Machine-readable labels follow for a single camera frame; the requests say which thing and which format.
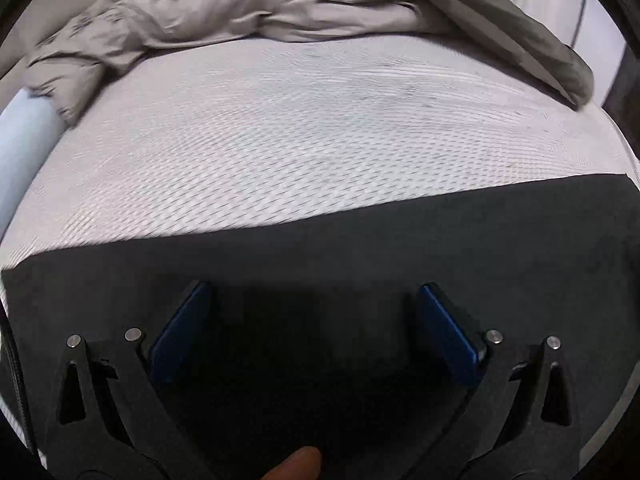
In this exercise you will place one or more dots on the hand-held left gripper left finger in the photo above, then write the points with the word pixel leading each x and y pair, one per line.
pixel 175 337

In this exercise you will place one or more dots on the light blue bolster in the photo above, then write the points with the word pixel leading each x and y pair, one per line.
pixel 25 150

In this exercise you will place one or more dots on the white quilted mattress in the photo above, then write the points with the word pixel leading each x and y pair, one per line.
pixel 300 135

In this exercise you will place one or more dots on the beige headboard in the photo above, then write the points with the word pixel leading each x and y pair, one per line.
pixel 30 45

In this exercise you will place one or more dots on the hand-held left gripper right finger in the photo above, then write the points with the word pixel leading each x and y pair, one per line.
pixel 445 337

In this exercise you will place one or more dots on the person's left hand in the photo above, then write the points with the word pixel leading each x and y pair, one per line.
pixel 295 466

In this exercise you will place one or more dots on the light grey crumpled blanket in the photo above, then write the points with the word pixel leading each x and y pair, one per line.
pixel 200 10

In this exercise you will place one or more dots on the white curtain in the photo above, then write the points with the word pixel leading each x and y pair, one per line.
pixel 595 25

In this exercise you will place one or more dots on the black pants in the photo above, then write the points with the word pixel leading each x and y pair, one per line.
pixel 325 240

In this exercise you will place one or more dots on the dark grey duvet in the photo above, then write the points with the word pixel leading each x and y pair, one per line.
pixel 500 20

